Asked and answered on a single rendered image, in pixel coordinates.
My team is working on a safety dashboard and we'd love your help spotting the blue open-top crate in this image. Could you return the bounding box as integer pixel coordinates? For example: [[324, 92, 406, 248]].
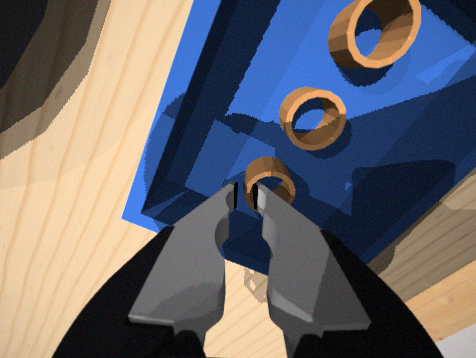
[[121, 0, 476, 276]]

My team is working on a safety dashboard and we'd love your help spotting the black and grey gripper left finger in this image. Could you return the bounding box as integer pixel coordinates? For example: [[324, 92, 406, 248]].
[[51, 181, 238, 358]]

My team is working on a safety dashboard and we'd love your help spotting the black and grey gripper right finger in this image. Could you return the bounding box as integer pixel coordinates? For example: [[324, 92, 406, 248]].
[[252, 181, 444, 358]]

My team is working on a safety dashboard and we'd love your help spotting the bronze bushing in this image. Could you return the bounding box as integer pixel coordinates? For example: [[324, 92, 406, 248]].
[[279, 87, 346, 151], [245, 156, 295, 213], [328, 0, 421, 69]]

